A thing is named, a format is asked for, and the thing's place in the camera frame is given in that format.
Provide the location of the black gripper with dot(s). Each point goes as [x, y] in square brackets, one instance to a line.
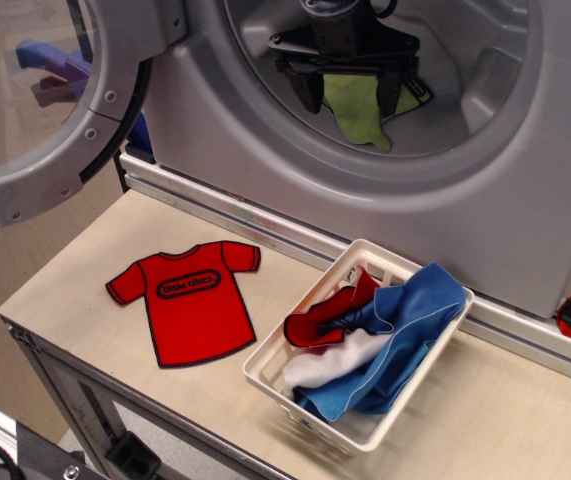
[359, 45]

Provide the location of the green felt garment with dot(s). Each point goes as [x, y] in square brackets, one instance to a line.
[352, 101]

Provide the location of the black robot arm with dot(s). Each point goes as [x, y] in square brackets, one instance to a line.
[334, 10]

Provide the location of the grey toy washing machine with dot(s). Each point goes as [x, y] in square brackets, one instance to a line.
[478, 179]

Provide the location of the white plastic laundry basket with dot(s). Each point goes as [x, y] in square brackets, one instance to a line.
[354, 432]

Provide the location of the green felt sock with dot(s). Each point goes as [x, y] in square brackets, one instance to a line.
[415, 93]

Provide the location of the blue cloth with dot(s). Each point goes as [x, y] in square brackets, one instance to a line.
[415, 313]

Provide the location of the red felt garment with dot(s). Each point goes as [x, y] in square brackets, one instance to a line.
[328, 322]

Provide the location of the red felt t-shirt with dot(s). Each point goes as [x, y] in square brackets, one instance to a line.
[195, 310]

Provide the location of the white cloth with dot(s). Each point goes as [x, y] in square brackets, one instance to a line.
[316, 367]

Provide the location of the round grey washer door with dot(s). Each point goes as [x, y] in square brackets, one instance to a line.
[56, 135]

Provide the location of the blue plastic handle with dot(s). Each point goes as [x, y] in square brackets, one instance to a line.
[71, 67]

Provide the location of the aluminium rail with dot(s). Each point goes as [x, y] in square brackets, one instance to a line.
[536, 339]

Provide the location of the metal table frame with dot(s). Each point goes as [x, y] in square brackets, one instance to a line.
[88, 399]

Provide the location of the black bracket with bolt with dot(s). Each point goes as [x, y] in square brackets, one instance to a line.
[38, 458]

